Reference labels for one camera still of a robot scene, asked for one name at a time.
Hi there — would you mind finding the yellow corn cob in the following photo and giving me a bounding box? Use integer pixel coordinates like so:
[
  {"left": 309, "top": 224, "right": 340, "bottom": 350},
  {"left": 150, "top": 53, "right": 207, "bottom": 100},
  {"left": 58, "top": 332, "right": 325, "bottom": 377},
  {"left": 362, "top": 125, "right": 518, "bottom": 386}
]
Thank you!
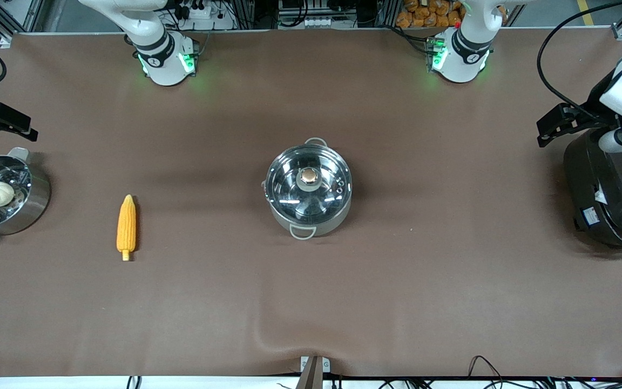
[{"left": 116, "top": 194, "right": 138, "bottom": 262}]

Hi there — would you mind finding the glass pot lid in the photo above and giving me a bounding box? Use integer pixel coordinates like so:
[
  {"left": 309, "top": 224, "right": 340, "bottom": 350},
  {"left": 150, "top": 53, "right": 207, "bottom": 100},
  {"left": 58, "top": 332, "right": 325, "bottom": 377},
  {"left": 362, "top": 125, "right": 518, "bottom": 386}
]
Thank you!
[{"left": 266, "top": 145, "right": 353, "bottom": 225}]

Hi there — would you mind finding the stainless steel steamer pot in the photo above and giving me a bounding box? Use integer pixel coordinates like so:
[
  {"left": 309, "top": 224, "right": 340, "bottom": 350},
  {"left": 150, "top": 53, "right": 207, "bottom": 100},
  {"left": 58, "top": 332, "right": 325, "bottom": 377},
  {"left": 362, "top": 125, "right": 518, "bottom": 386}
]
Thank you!
[{"left": 0, "top": 147, "right": 52, "bottom": 244}]

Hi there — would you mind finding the black rice cooker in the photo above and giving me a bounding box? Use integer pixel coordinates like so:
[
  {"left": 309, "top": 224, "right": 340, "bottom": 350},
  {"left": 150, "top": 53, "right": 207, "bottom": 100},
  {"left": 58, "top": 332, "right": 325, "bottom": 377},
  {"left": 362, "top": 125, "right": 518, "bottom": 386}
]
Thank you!
[{"left": 563, "top": 127, "right": 622, "bottom": 255}]

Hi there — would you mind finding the bag of orange buns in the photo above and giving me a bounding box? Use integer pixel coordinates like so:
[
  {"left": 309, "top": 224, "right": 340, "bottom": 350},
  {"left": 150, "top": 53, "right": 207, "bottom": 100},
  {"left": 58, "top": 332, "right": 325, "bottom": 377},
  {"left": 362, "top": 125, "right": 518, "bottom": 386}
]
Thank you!
[{"left": 395, "top": 0, "right": 463, "bottom": 29}]

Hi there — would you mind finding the brown table cloth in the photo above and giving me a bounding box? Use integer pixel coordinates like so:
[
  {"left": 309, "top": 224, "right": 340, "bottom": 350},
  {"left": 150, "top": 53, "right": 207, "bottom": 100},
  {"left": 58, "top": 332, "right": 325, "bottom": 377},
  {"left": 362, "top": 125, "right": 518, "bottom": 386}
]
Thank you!
[{"left": 0, "top": 27, "right": 622, "bottom": 379}]

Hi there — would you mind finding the black looped floor cable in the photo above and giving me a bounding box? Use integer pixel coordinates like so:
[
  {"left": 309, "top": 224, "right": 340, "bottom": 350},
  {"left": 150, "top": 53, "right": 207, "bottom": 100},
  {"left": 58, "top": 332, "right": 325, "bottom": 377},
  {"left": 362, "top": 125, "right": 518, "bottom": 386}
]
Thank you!
[{"left": 468, "top": 355, "right": 507, "bottom": 380}]

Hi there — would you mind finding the metal table clamp bracket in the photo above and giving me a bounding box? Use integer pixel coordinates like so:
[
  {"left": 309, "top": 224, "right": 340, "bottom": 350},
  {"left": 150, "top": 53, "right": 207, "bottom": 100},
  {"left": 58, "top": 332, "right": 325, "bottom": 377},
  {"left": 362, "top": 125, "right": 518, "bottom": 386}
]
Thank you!
[{"left": 296, "top": 355, "right": 332, "bottom": 389}]

